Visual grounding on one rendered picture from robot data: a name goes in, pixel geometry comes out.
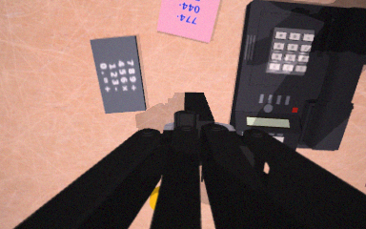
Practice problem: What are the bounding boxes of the black desk phone base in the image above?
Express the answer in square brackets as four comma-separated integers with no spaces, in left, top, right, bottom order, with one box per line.
[230,0,348,150]

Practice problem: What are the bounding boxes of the black telephone handset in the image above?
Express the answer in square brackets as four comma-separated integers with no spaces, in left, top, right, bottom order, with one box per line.
[303,7,366,151]

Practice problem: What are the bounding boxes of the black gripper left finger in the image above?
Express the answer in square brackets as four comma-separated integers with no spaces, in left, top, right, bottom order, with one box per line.
[13,92,202,229]

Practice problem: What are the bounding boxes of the pink sticky note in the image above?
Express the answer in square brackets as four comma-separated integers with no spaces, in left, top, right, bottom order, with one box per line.
[157,0,220,43]

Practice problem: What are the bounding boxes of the yellow short cylinder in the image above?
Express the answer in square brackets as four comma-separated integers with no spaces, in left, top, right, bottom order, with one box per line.
[150,186,159,209]

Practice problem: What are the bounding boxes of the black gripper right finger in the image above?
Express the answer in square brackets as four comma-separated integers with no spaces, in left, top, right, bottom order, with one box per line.
[194,93,366,229]

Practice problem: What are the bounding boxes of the grey pocket calculator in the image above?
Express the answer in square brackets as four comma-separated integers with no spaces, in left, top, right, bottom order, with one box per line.
[90,35,147,114]

